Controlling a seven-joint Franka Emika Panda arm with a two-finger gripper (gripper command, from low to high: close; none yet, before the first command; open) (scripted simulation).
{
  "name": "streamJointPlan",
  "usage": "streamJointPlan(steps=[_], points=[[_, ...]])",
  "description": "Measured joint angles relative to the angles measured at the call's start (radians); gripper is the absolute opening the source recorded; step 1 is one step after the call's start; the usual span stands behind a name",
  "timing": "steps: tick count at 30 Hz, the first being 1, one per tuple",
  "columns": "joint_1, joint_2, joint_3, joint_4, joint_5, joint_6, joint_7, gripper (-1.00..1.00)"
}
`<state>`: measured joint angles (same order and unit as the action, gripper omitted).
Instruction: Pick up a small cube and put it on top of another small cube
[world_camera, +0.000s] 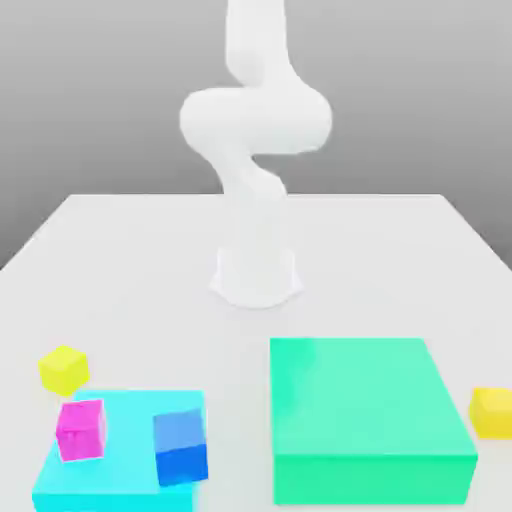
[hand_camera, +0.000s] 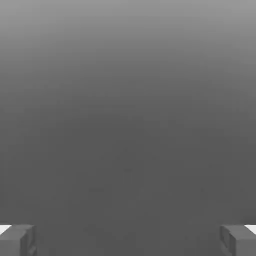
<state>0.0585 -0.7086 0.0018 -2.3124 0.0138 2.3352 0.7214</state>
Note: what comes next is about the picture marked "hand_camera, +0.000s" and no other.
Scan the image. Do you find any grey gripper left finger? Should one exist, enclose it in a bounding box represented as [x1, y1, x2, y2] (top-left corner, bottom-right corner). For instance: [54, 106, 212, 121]
[0, 223, 38, 256]

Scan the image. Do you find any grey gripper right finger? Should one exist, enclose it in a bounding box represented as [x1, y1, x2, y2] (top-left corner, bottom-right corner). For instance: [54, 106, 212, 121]
[219, 223, 256, 256]

